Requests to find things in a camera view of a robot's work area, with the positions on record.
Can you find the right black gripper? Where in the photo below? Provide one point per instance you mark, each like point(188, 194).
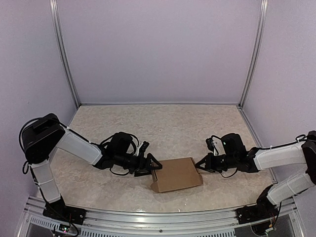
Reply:
point(210, 166)

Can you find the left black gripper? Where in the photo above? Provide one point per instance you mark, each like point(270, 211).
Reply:
point(140, 168)

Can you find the brown cardboard box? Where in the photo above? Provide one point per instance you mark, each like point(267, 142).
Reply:
point(176, 174)

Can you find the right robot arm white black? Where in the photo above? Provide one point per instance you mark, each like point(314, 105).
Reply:
point(300, 151)

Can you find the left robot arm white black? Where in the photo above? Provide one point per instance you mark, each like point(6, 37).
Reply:
point(42, 138)

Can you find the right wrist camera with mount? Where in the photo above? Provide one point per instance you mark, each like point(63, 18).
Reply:
point(214, 144)

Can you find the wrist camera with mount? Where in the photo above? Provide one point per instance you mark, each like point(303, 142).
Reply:
point(214, 144)
point(142, 148)

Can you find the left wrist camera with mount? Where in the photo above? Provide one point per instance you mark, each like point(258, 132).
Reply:
point(142, 148)

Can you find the front aluminium frame rail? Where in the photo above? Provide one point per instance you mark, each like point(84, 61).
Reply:
point(97, 222)

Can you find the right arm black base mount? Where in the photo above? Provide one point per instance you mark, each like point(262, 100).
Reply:
point(253, 213)

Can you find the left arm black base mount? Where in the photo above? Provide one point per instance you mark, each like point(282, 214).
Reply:
point(68, 214)

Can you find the right aluminium corner post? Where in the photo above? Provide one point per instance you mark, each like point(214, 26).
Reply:
point(255, 52)

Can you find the aluminium corner post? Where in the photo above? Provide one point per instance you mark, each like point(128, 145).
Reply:
point(62, 51)
point(255, 52)

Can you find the left aluminium corner post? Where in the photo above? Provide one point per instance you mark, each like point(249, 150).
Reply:
point(62, 51)

